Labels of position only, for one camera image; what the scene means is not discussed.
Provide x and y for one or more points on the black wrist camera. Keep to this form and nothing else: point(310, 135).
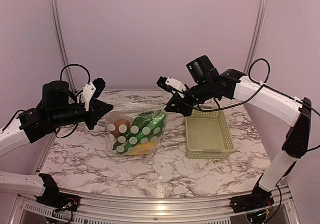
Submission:
point(91, 90)
point(170, 84)

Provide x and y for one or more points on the light green leafy vegetable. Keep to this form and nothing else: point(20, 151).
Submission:
point(150, 128)

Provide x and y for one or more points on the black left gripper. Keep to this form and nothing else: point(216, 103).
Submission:
point(95, 113)

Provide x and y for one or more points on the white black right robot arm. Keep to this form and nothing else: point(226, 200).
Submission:
point(233, 84)

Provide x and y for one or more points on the right aluminium corner post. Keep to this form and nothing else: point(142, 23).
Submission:
point(262, 6)

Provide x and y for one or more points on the brown potato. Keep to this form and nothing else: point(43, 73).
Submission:
point(119, 127)

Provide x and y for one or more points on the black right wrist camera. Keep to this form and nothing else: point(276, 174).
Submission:
point(170, 84)

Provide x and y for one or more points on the aluminium corner post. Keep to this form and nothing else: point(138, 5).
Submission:
point(58, 31)
point(262, 6)

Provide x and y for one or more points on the clear zip top bag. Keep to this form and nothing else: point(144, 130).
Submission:
point(129, 111)

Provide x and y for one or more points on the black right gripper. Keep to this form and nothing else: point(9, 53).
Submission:
point(181, 106)

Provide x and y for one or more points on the pale green perforated basket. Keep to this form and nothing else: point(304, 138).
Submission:
point(208, 136)

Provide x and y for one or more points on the left aluminium corner post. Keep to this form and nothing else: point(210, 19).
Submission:
point(58, 31)

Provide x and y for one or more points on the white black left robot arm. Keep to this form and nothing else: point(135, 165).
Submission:
point(58, 107)

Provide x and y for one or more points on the dark green cucumber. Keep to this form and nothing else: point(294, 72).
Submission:
point(121, 141)

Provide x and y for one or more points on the yellow lemon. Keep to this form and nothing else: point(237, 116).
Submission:
point(142, 149)

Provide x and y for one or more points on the aluminium front frame rail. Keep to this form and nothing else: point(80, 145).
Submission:
point(98, 208)

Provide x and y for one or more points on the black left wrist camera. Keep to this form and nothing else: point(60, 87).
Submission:
point(91, 90)

